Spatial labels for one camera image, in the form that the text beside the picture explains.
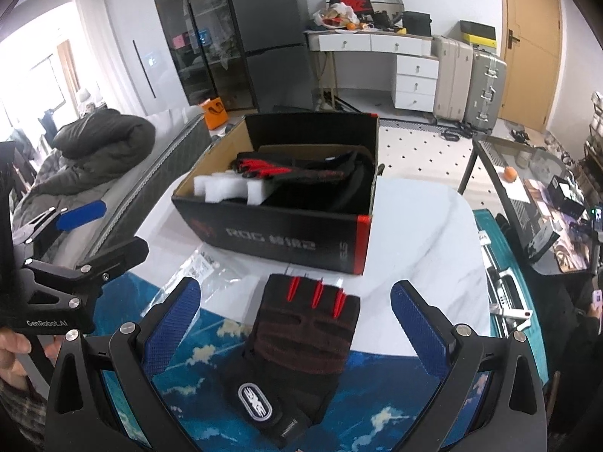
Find plastic bag of fruit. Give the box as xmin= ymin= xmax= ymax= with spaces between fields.
xmin=311 ymin=3 xmax=360 ymax=30

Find glass coffee table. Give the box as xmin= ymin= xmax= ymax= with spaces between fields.
xmin=470 ymin=134 xmax=600 ymax=278

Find white foam block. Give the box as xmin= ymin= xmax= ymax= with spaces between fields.
xmin=192 ymin=171 xmax=275 ymax=206

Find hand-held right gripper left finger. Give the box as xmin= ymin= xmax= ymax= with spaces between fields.
xmin=44 ymin=275 xmax=203 ymax=452

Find black red paper bag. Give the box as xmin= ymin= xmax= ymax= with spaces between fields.
xmin=328 ymin=0 xmax=373 ymax=16

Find wooden door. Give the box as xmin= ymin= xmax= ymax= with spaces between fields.
xmin=498 ymin=0 xmax=564 ymax=133

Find white wardrobe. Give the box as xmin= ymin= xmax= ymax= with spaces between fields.
xmin=104 ymin=0 xmax=190 ymax=110

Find grey quilted blanket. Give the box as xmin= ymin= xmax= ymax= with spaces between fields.
xmin=10 ymin=150 xmax=92 ymax=248

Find shoe rack with shoes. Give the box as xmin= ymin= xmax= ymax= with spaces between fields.
xmin=583 ymin=89 xmax=603 ymax=171

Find black slippers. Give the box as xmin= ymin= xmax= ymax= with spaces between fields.
xmin=441 ymin=124 xmax=473 ymax=143

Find person's left forearm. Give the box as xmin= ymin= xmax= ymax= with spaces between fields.
xmin=0 ymin=373 xmax=49 ymax=452

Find silver suitcase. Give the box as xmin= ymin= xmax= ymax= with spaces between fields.
xmin=464 ymin=47 xmax=508 ymax=135

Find small black box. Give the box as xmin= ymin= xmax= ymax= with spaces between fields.
xmin=545 ymin=176 xmax=586 ymax=218

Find blue patterned mat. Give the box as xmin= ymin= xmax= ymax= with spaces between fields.
xmin=100 ymin=207 xmax=501 ymax=452

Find black square bag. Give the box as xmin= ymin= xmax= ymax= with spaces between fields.
xmin=402 ymin=11 xmax=433 ymax=37

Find clear plastic bag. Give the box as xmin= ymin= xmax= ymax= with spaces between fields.
xmin=161 ymin=249 xmax=228 ymax=293

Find dark duvet on bed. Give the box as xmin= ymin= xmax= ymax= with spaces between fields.
xmin=51 ymin=107 xmax=157 ymax=171

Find white dressing table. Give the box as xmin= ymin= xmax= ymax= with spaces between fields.
xmin=306 ymin=27 xmax=440 ymax=112

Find orange paper bag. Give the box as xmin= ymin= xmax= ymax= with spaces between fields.
xmin=203 ymin=97 xmax=230 ymax=131

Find beige suitcase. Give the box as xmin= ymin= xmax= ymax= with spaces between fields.
xmin=432 ymin=35 xmax=474 ymax=124

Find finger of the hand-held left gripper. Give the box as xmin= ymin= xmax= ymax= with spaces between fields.
xmin=13 ymin=200 xmax=107 ymax=248
xmin=21 ymin=237 xmax=150 ymax=310

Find black red fingerless glove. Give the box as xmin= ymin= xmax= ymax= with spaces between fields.
xmin=223 ymin=273 xmax=362 ymax=449
xmin=230 ymin=148 xmax=374 ymax=185

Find oval mirror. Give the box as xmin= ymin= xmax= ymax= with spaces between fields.
xmin=329 ymin=0 xmax=406 ymax=18

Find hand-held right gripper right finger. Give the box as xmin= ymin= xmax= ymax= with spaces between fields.
xmin=389 ymin=279 xmax=549 ymax=452

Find grey refrigerator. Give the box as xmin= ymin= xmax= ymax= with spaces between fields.
xmin=225 ymin=0 xmax=316 ymax=115

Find black yellow box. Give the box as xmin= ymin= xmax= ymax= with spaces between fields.
xmin=459 ymin=19 xmax=499 ymax=50

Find dark glass door cabinet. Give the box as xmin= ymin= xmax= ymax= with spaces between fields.
xmin=145 ymin=0 xmax=258 ymax=115

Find person's left hand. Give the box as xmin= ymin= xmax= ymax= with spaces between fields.
xmin=0 ymin=328 xmax=34 ymax=383

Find black red cardboard box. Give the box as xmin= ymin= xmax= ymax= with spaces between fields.
xmin=171 ymin=112 xmax=380 ymax=276

